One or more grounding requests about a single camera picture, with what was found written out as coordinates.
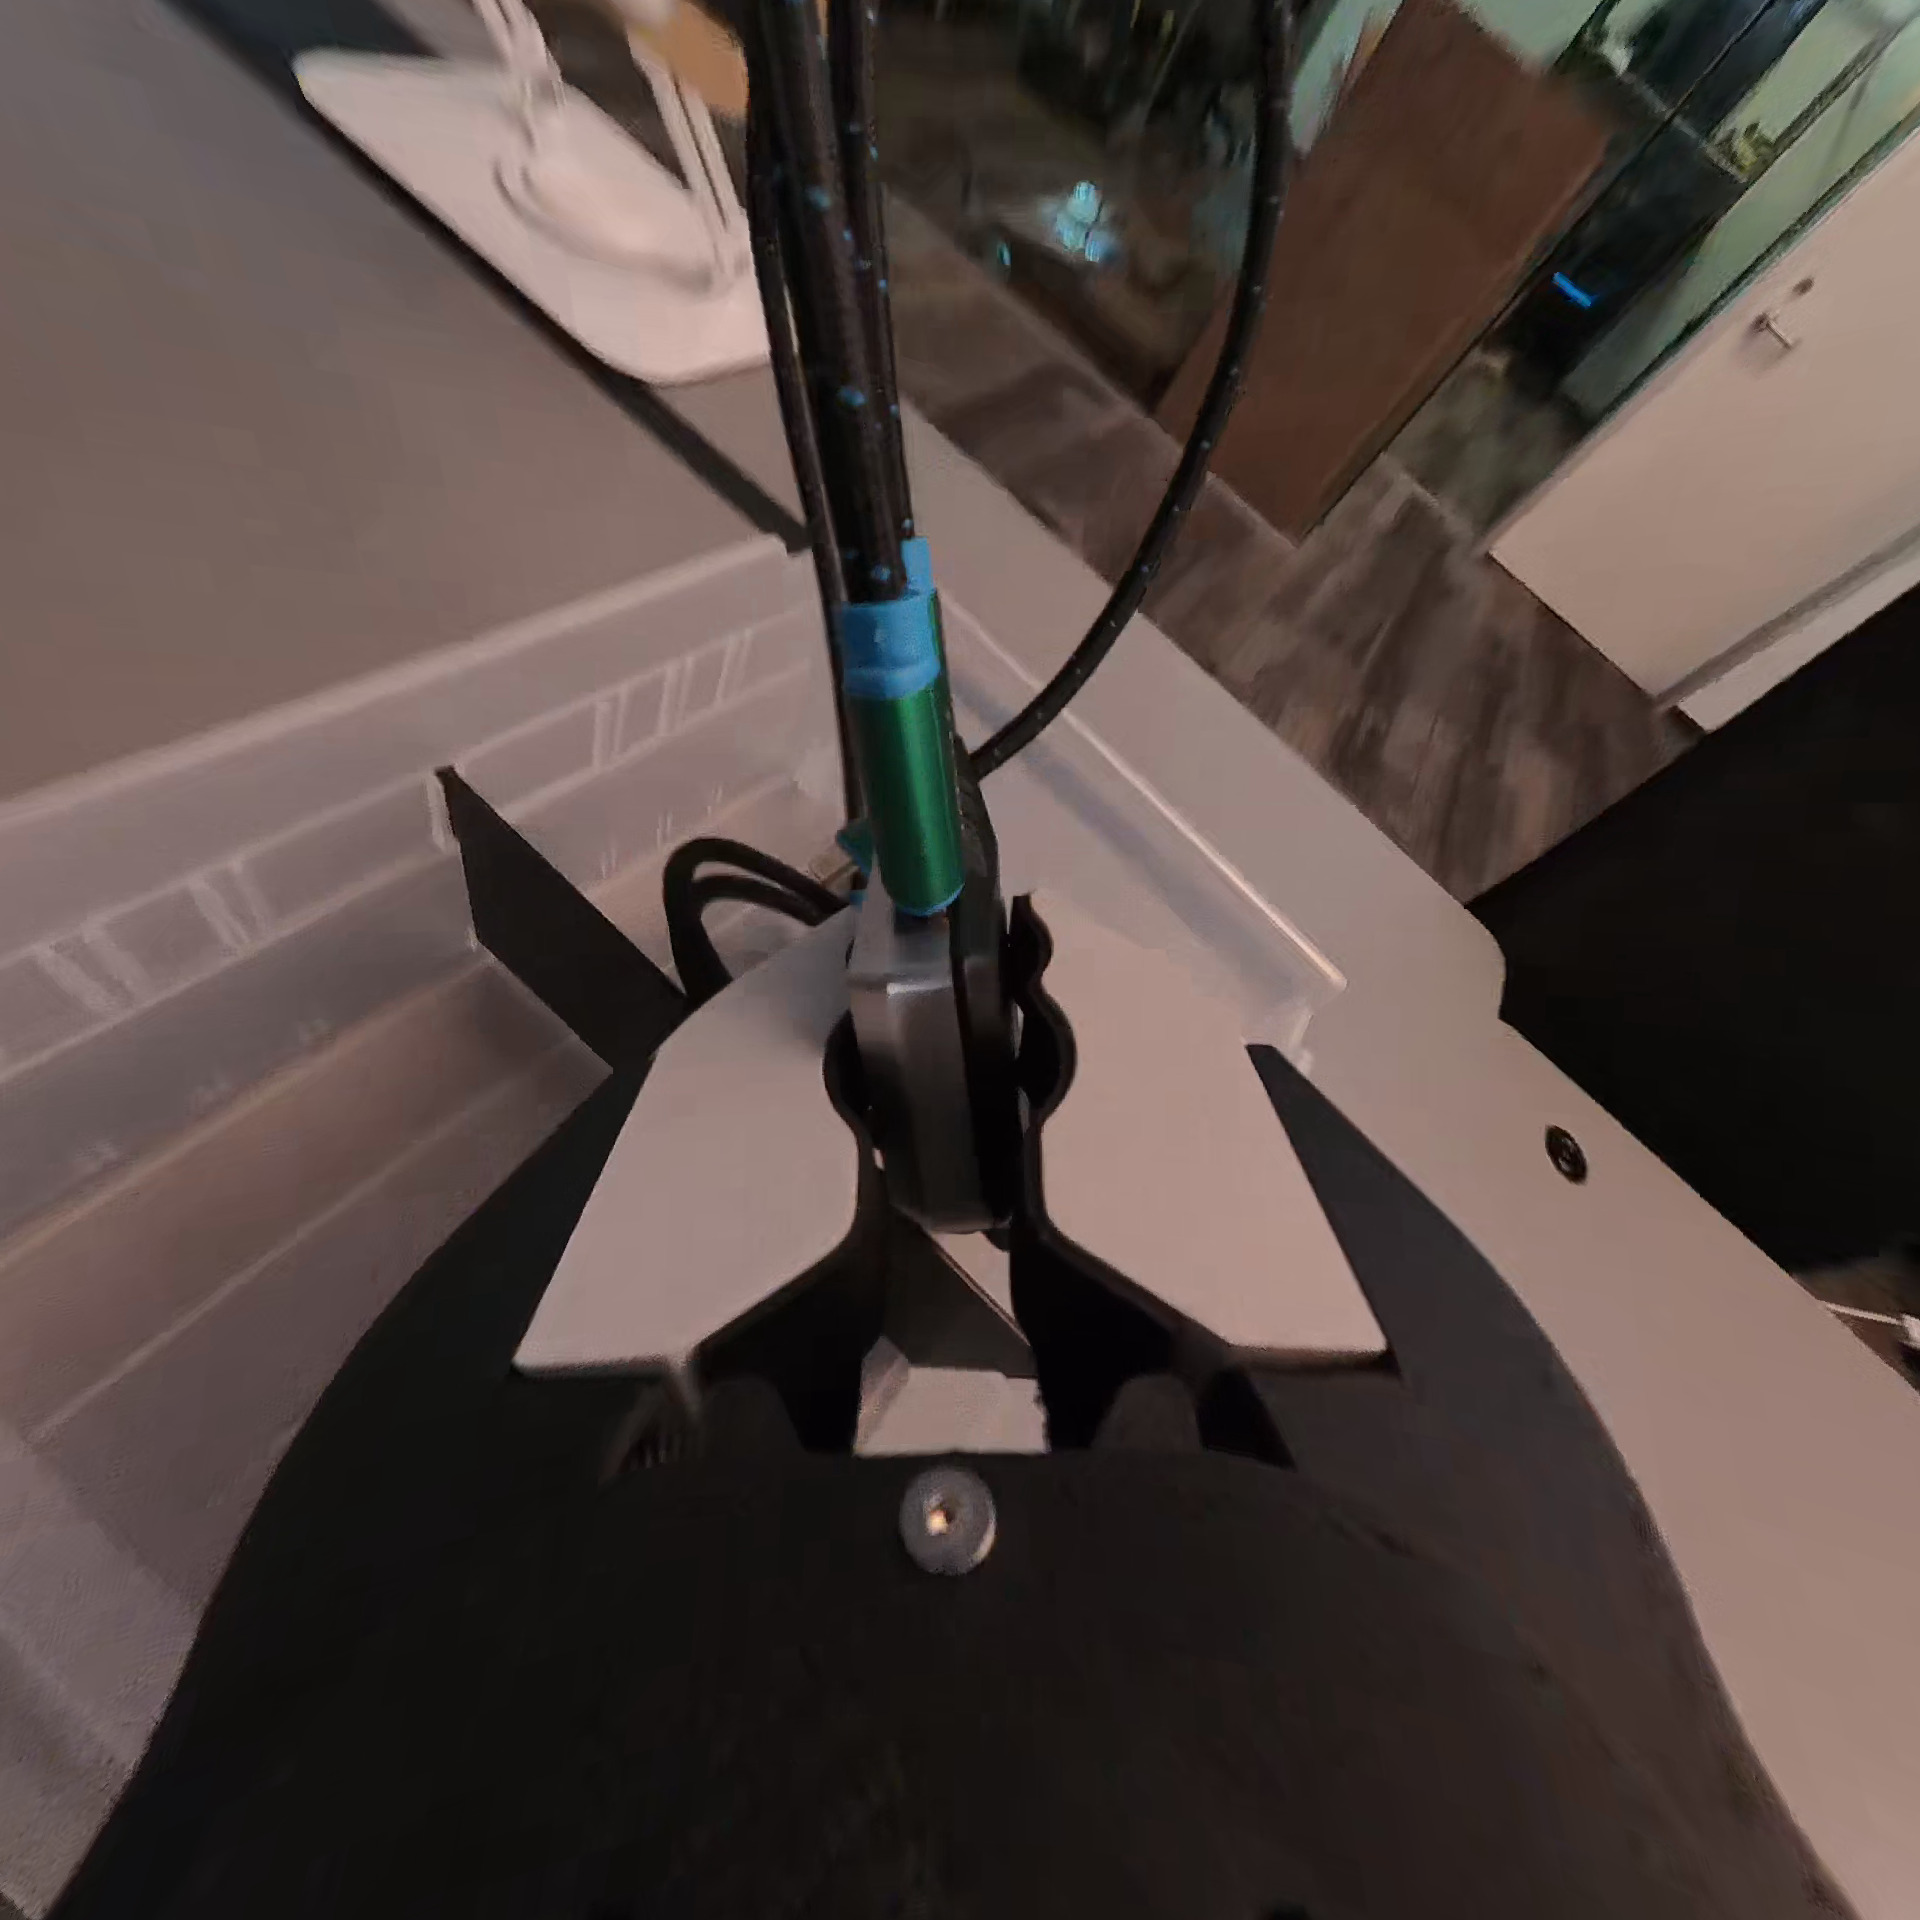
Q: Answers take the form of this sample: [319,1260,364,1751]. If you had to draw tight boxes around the white laptop stand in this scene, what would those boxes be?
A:
[295,0,770,386]

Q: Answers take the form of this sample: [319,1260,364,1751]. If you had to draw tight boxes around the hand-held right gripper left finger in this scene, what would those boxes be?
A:
[517,906,888,1452]

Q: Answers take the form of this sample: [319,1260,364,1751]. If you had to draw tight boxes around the black chair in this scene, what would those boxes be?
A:
[1468,599,1920,1279]

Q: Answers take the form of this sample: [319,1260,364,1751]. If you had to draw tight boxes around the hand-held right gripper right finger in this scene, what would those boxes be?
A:
[1008,896,1391,1452]

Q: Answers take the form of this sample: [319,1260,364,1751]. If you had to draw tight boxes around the brown wooden panel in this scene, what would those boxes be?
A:
[1154,0,1615,541]

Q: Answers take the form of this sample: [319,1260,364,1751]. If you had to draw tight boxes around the clear plastic storage bin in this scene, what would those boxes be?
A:
[0,533,1346,1442]

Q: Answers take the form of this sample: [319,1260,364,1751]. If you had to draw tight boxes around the black switch pigtail cable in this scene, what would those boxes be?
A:
[660,837,838,1004]

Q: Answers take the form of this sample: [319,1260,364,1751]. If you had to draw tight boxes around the white cabinet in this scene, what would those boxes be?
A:
[1488,150,1920,733]

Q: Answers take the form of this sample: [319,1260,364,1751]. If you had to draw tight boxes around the black hdmi switch box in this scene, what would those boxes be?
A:
[837,780,1029,1233]

